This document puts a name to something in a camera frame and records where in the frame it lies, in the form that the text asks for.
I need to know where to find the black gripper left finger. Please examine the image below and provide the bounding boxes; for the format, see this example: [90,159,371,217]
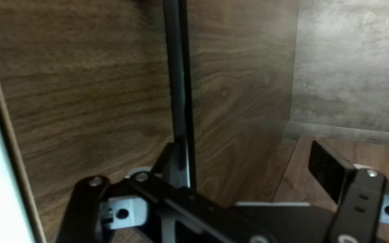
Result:
[57,140,273,243]

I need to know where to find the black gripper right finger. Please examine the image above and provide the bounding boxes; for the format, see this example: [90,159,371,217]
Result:
[308,137,389,243]

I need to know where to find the dark wood drawer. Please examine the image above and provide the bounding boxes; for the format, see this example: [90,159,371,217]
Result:
[0,0,303,243]

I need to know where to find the black bar drawer handle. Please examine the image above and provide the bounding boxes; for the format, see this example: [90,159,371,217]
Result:
[161,0,200,190]

